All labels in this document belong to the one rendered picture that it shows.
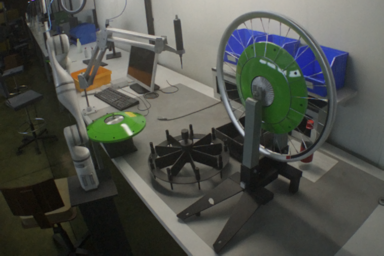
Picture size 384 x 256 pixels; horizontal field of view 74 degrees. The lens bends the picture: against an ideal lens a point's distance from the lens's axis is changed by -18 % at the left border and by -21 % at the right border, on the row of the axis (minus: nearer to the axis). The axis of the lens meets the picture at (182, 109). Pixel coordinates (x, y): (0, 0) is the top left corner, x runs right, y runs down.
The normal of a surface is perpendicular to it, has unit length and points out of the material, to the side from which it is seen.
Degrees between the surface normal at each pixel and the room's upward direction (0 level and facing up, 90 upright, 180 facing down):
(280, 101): 91
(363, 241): 0
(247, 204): 18
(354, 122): 90
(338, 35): 90
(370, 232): 0
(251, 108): 87
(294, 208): 0
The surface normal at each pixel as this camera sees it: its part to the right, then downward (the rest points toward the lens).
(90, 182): 0.37, 0.36
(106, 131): -0.15, -0.73
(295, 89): -0.54, 0.29
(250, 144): -0.83, 0.26
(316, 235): -0.10, -0.90
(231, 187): -0.35, -0.76
